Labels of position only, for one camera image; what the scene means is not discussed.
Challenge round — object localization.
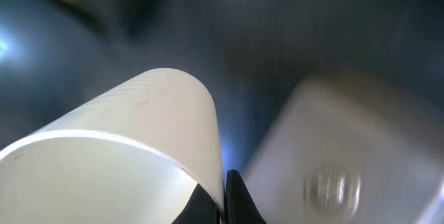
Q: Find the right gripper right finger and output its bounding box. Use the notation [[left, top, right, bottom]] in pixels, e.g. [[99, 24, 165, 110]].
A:
[[225, 169, 268, 224]]

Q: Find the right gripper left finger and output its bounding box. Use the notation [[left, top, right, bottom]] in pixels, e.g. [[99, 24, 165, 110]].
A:
[[171, 182, 221, 224]]

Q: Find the white cup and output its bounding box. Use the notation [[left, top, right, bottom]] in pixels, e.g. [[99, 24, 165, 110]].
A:
[[0, 67, 225, 224]]

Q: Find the steel sink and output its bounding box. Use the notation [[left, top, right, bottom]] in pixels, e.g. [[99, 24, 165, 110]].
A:
[[241, 74, 444, 224]]

